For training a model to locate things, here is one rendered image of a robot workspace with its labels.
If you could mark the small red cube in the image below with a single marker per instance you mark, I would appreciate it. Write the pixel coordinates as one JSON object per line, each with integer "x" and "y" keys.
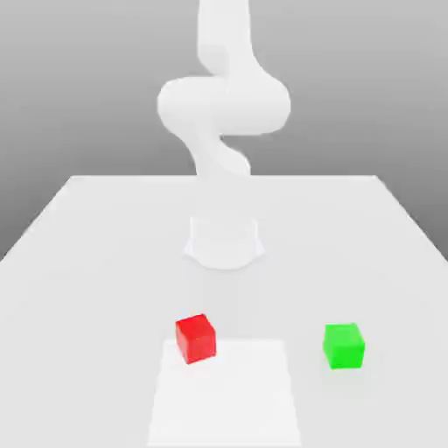
{"x": 196, "y": 338}

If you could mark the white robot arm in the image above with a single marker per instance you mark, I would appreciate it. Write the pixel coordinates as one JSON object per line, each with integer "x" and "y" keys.
{"x": 224, "y": 105}

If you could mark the small green cube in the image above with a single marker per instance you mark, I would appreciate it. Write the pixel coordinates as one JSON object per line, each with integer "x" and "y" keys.
{"x": 344, "y": 346}

